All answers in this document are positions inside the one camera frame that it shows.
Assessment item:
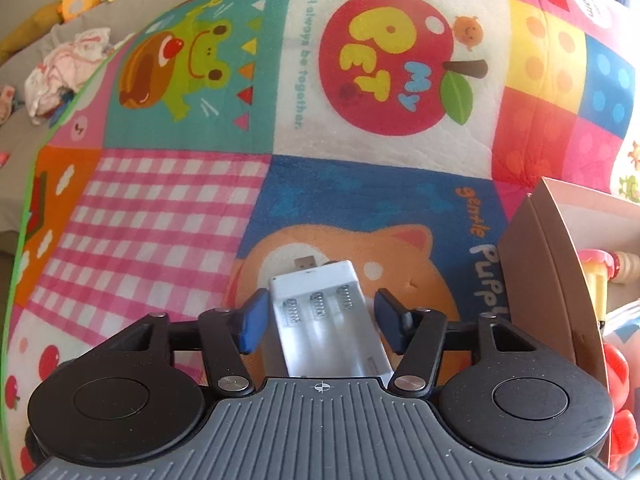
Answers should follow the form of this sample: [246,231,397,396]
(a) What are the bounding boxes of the pink cardboard box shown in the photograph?
[497,177,640,480]

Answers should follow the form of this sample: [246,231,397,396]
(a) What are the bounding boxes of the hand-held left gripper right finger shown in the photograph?
[375,289,538,397]

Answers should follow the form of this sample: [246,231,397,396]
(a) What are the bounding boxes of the long yellow plush toy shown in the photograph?
[0,2,64,64]

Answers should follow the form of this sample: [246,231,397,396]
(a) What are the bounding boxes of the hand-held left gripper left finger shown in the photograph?
[107,289,271,398]

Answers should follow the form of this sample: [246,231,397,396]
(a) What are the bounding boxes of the small pink toy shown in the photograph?
[0,85,16,126]

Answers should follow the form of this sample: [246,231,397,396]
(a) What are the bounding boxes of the white battery charger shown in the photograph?
[269,255,393,378]

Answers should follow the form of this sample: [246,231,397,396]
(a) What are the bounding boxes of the colourful cartoon play mat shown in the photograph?
[0,0,640,480]

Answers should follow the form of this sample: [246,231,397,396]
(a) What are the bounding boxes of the pink white crumpled cloth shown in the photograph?
[25,27,133,126]

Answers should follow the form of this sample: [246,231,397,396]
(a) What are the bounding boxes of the blue white face mask packet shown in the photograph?
[601,300,640,347]

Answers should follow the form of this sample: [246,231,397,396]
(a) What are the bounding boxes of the red plastic toy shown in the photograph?
[601,344,632,472]

